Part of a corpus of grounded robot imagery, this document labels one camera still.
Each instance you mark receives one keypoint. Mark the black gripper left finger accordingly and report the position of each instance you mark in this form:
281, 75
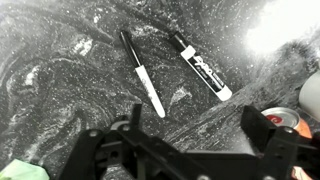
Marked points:
86, 156

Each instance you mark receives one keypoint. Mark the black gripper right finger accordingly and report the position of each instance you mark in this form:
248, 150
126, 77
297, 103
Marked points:
283, 150

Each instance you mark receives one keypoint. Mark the thin black white marker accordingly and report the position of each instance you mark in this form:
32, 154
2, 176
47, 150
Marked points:
143, 75

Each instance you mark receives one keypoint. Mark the thick black white Expo marker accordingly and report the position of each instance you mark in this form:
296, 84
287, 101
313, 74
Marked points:
201, 68

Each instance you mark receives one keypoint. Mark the orange energy drink can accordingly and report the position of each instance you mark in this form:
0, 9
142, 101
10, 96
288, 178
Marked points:
283, 116

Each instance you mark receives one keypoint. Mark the white ceramic mug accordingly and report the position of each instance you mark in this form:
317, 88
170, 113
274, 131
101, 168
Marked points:
311, 98

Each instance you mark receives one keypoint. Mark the green snack bag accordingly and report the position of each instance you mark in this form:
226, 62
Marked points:
21, 170

